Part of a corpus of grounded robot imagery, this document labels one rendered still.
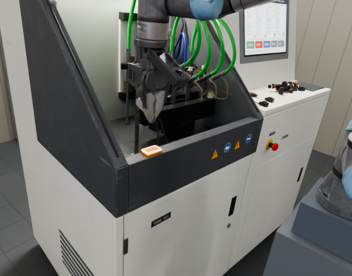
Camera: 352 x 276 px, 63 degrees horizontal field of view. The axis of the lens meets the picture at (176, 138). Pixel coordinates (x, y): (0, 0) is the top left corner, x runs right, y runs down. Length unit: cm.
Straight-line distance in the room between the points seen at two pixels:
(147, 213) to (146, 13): 56
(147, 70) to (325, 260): 65
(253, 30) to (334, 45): 187
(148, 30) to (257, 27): 92
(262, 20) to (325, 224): 107
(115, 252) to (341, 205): 63
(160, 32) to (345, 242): 67
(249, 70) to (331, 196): 84
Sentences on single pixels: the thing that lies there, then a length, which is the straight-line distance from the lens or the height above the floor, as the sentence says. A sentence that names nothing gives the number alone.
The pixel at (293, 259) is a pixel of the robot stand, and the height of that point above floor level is 74.
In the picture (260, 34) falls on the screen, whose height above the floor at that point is 124.
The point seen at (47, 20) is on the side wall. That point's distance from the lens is 95.
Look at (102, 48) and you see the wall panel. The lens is 125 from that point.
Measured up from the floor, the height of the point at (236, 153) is 83.
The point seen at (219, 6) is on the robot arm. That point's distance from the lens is 68.
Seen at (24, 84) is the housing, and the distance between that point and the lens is 126.
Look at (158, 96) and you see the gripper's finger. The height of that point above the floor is 112.
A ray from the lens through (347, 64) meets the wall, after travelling 330.
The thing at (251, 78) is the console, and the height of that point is 103.
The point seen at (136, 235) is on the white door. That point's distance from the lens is 94.
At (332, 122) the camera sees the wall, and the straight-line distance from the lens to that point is 341.
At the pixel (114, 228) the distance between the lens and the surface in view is 87.
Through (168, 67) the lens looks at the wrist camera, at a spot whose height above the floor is 121.
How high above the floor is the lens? 134
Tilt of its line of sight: 25 degrees down
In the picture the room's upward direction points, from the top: 5 degrees clockwise
